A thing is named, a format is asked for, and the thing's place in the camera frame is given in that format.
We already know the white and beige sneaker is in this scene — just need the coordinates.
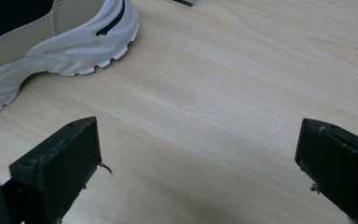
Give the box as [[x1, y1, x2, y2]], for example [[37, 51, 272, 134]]
[[0, 0, 140, 121]]

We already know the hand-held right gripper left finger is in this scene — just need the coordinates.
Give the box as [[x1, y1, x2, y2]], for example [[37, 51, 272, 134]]
[[0, 116, 103, 224]]

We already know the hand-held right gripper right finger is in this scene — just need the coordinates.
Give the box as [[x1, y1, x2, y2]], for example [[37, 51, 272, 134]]
[[294, 118, 358, 224]]

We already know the grey metal shoe rack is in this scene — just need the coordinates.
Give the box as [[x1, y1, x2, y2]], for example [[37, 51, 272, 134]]
[[172, 0, 197, 7]]

